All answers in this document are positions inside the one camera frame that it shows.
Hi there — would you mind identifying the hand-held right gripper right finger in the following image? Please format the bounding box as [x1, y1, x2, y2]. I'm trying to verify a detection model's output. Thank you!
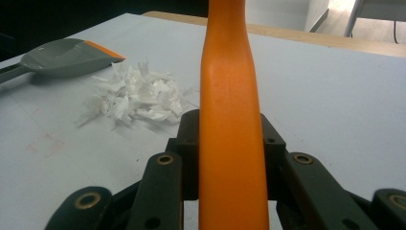
[259, 112, 287, 201]

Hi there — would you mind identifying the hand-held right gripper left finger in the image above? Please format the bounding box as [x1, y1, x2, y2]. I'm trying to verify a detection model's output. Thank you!
[165, 108, 201, 201]

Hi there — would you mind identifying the orange brush handle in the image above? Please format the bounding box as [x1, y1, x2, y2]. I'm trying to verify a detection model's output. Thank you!
[197, 0, 271, 230]

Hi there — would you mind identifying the pile of white paper shreds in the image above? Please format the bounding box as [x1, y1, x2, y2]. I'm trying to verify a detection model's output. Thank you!
[76, 59, 193, 130]

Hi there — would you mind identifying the grey dustpan with orange lip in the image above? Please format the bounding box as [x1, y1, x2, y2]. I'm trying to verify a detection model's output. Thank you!
[0, 37, 126, 85]

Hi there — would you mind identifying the white board table cover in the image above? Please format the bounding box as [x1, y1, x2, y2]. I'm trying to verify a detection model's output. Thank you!
[0, 12, 406, 230]

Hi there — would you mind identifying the grey metal stand leg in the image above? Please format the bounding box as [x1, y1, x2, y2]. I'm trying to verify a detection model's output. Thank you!
[343, 0, 366, 38]

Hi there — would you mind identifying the dark curtain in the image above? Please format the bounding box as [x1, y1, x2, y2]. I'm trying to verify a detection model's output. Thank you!
[0, 0, 211, 62]

